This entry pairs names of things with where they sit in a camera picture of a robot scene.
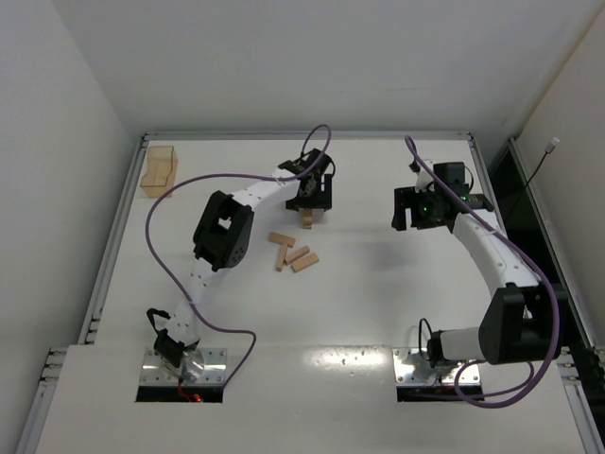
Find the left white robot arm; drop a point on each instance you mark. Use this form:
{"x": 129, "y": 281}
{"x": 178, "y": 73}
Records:
{"x": 222, "y": 237}

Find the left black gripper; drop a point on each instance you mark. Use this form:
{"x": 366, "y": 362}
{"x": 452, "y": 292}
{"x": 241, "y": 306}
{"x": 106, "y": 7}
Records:
{"x": 308, "y": 202}

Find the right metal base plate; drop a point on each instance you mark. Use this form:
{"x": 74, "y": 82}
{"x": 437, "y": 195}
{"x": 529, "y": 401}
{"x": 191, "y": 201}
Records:
{"x": 411, "y": 370}

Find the wood block one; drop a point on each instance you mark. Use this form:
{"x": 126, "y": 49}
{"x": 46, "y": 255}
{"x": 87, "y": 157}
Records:
{"x": 307, "y": 222}

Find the metal base plate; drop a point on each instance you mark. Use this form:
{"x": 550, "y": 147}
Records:
{"x": 201, "y": 368}
{"x": 411, "y": 370}

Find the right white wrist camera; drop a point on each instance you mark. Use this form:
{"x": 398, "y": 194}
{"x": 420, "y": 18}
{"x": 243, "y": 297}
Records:
{"x": 423, "y": 179}

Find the wood block three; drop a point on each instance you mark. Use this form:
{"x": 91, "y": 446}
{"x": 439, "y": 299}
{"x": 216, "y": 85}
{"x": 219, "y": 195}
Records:
{"x": 277, "y": 238}

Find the wood block five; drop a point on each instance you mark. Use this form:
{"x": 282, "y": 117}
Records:
{"x": 296, "y": 255}

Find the transparent orange plastic box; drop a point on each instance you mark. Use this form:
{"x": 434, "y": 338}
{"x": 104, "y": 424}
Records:
{"x": 160, "y": 176}

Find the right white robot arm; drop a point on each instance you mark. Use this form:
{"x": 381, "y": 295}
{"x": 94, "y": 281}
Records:
{"x": 523, "y": 320}

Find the wood block six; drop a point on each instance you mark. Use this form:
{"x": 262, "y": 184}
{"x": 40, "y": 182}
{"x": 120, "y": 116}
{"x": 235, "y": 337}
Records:
{"x": 305, "y": 262}

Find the wood block four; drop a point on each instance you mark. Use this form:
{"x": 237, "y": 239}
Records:
{"x": 280, "y": 262}

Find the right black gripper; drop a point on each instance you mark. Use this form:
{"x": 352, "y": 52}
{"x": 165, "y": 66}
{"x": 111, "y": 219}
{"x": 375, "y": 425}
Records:
{"x": 404, "y": 208}

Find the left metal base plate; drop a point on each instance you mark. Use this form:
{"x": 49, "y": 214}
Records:
{"x": 201, "y": 368}

